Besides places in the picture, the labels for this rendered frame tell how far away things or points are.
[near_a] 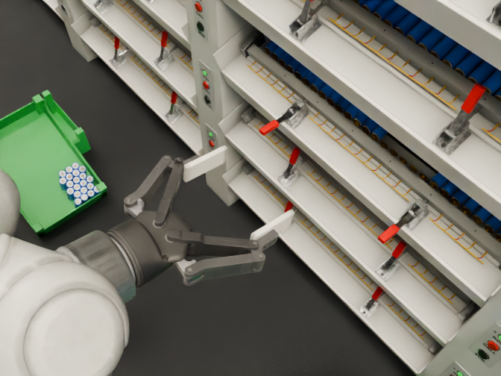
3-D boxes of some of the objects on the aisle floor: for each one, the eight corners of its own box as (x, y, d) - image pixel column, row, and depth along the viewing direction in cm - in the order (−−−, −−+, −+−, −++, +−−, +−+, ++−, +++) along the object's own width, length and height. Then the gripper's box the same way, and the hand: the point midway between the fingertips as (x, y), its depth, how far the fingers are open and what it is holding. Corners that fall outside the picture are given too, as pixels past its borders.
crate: (-8, 208, 145) (-20, 192, 138) (-41, 161, 154) (-55, 143, 147) (91, 149, 156) (84, 131, 149) (55, 107, 164) (47, 89, 158)
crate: (106, 195, 147) (107, 187, 140) (39, 239, 140) (35, 233, 133) (42, 105, 149) (39, 93, 142) (-29, 144, 142) (-36, 133, 135)
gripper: (66, 211, 72) (197, 148, 83) (181, 358, 61) (314, 263, 73) (60, 171, 66) (202, 110, 77) (186, 327, 56) (329, 229, 67)
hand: (250, 187), depth 74 cm, fingers open, 13 cm apart
